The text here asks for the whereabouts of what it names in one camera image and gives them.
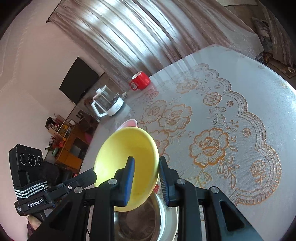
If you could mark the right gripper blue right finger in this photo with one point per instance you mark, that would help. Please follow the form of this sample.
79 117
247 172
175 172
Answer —
168 177

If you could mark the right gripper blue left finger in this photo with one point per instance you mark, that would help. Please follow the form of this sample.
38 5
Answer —
126 181

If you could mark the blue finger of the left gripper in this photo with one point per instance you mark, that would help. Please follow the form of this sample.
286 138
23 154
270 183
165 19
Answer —
83 180

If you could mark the yellow plastic bowl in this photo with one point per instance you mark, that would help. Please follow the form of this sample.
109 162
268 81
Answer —
113 155

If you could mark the red bowl white interior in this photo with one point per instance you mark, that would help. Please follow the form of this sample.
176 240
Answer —
128 123

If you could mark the white plate red characters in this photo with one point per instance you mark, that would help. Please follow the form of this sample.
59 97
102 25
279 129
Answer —
201 213

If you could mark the person's left hand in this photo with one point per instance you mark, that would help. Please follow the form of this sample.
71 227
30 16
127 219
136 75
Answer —
32 225

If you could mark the orange wooden cabinet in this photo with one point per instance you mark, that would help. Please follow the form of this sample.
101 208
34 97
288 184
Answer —
69 142

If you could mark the stainless steel bowl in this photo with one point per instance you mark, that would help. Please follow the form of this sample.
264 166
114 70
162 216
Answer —
153 220

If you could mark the glass electric kettle white base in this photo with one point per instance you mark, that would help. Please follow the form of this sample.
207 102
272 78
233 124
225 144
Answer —
105 102

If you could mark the red ceramic mug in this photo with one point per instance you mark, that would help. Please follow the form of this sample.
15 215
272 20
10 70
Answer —
139 81

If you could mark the beige sheer curtain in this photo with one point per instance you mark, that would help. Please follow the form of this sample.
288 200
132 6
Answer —
125 37

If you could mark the black wall television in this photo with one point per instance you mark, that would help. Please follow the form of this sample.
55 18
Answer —
78 80

